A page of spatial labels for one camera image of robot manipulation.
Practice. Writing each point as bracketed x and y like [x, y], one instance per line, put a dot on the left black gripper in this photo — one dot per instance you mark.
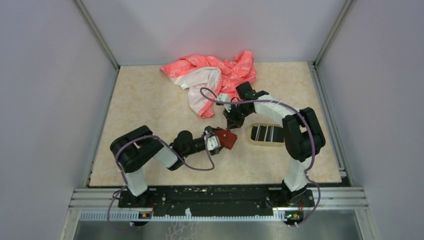
[209, 129]

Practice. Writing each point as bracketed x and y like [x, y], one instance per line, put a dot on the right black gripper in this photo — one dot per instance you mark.
[232, 122]

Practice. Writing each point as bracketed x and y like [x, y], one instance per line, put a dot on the red card holder wallet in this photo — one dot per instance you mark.
[226, 138]

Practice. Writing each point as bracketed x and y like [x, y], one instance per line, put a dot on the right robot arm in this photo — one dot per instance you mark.
[302, 134]

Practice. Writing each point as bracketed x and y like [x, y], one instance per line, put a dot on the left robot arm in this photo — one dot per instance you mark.
[134, 149]

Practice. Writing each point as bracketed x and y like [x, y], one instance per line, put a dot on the beige oval card tray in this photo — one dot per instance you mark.
[266, 134]

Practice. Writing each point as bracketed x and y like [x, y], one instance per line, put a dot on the pink and white cloth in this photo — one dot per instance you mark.
[195, 71]

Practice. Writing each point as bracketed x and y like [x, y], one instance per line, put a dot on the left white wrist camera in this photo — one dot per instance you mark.
[212, 142]

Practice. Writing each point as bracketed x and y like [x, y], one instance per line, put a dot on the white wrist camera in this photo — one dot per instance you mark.
[212, 142]
[222, 99]

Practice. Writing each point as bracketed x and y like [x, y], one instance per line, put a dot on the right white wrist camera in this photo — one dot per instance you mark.
[222, 99]

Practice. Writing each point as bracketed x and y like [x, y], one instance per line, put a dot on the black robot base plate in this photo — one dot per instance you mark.
[245, 200]

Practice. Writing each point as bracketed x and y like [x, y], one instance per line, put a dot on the aluminium front frame rail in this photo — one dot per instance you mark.
[97, 204]

